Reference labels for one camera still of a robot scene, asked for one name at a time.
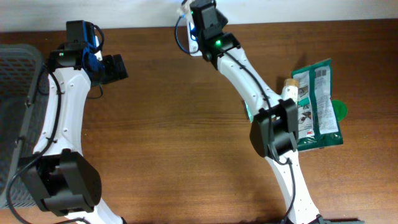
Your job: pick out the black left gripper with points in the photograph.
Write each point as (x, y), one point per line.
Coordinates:
(78, 32)

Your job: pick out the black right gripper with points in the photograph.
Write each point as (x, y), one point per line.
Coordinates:
(221, 15)

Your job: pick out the white cream tube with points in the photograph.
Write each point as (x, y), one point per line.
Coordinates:
(290, 89)

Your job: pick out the green wipes packet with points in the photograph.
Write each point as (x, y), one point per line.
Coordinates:
(318, 125)

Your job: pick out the orange small box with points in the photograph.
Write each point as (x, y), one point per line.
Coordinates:
(184, 8)

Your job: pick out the teal small packet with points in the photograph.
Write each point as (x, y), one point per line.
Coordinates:
(248, 112)

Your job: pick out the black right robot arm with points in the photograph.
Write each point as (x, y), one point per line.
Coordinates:
(274, 130)

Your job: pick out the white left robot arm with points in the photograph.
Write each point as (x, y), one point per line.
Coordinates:
(57, 176)

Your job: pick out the white barcode scanner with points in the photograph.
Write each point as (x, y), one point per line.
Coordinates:
(192, 40)

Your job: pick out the grey plastic mesh basket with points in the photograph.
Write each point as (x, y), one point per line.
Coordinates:
(24, 97)

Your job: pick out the green lid glass jar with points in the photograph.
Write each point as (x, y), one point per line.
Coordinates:
(340, 109)

